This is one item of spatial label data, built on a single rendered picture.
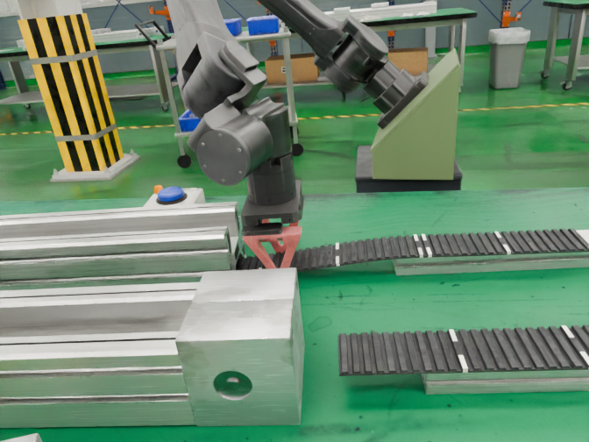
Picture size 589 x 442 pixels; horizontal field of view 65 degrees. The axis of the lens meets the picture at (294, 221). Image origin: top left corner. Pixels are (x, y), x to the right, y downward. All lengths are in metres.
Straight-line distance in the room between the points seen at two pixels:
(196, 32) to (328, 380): 0.39
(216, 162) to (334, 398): 0.24
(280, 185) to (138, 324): 0.21
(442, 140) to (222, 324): 0.58
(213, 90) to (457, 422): 0.39
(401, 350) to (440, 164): 0.49
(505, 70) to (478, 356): 5.06
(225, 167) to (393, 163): 0.47
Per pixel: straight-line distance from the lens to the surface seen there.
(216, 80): 0.52
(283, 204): 0.54
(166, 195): 0.72
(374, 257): 0.58
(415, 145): 0.86
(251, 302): 0.40
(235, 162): 0.45
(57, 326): 0.52
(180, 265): 0.57
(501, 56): 5.39
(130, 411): 0.45
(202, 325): 0.39
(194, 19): 0.59
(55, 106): 3.78
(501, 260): 0.63
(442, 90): 0.84
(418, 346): 0.45
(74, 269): 0.63
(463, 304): 0.56
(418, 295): 0.57
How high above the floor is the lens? 1.11
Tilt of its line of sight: 26 degrees down
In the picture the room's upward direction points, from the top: 6 degrees counter-clockwise
